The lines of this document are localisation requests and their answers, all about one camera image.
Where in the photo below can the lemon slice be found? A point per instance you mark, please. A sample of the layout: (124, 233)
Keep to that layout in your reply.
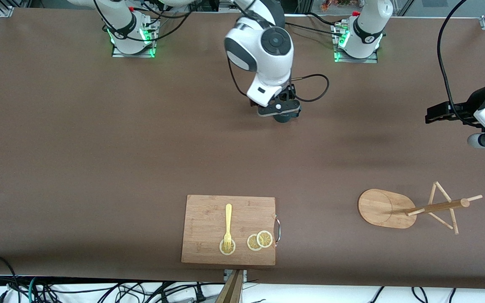
(227, 251)
(265, 238)
(251, 243)

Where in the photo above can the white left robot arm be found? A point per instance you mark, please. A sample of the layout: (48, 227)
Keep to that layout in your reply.
(366, 25)

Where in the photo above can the teal mug yellow inside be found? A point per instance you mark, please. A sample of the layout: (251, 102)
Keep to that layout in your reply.
(283, 119)

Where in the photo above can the yellow plastic fork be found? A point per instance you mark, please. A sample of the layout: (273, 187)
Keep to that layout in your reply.
(228, 219)

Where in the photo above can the wooden mug rack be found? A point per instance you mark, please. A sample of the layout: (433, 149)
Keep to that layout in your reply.
(381, 208)

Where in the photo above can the bamboo cutting board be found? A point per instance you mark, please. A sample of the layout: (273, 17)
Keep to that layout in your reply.
(204, 223)

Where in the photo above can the metal post bracket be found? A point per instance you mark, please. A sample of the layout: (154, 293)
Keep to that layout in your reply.
(245, 274)

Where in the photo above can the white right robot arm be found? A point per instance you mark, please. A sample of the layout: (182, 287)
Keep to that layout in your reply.
(263, 59)

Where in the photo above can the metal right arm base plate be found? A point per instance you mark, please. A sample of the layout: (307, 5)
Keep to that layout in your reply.
(152, 46)

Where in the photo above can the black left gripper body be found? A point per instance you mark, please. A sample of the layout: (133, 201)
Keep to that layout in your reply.
(468, 108)

